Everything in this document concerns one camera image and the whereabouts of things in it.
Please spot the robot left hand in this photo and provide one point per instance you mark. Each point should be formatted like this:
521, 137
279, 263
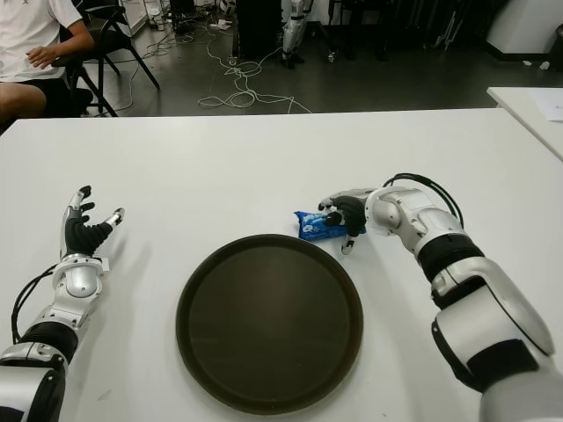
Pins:
77, 235

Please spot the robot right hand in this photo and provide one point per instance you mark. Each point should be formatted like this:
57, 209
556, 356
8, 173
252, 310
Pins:
352, 211

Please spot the blue Oreo cookie packet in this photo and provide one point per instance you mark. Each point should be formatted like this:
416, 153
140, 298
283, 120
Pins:
312, 226

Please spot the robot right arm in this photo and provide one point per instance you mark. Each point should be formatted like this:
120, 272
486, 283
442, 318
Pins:
484, 285

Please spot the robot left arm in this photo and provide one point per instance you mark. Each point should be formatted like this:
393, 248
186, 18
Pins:
77, 279

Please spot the round dark brown tray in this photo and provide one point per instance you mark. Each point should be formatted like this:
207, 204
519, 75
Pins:
268, 325

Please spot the silver humanoid robot legs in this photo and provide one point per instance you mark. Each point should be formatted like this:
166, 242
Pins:
292, 31

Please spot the black chair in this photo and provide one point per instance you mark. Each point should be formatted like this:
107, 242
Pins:
103, 41

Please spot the white side table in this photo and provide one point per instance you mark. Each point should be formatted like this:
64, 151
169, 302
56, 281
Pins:
523, 110

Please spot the seated person in white shirt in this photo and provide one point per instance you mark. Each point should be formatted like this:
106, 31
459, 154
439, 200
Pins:
26, 35

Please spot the black cabinet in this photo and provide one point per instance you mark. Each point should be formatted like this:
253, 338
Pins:
259, 26

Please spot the white paper sheet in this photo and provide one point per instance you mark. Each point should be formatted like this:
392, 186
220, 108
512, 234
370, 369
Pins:
550, 105

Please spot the white machine housing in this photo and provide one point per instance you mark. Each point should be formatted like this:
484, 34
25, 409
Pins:
523, 26

